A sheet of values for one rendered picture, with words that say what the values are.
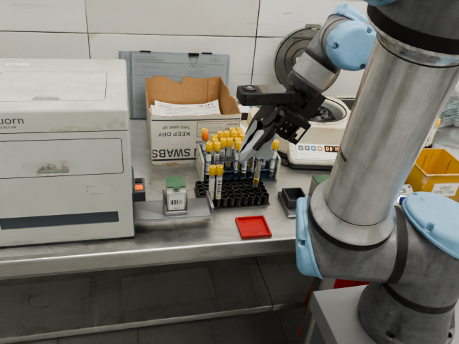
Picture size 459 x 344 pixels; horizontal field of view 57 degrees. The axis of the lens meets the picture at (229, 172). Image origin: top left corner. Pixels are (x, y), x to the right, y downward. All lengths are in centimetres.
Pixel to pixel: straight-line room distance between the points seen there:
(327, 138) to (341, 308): 58
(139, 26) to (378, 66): 104
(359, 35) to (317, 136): 56
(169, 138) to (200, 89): 30
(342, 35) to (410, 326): 45
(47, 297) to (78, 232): 79
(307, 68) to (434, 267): 41
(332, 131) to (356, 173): 73
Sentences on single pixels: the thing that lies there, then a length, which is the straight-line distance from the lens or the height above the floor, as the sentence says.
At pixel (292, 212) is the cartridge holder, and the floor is 89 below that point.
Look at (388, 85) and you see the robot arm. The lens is 43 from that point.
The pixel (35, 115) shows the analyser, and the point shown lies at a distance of 80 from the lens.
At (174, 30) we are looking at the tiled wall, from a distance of 140.
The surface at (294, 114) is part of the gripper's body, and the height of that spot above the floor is 115.
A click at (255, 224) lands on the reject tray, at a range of 98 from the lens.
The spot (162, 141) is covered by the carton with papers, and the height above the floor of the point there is 95.
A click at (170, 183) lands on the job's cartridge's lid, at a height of 98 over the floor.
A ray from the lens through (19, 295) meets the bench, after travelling 173.
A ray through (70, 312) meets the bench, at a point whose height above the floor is 27.
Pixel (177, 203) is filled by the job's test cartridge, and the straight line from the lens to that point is 91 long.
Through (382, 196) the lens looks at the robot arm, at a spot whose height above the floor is 121.
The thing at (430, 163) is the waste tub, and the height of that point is 93.
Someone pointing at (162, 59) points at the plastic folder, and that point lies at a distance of 140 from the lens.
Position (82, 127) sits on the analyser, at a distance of 79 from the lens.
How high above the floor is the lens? 148
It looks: 32 degrees down
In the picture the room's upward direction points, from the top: 5 degrees clockwise
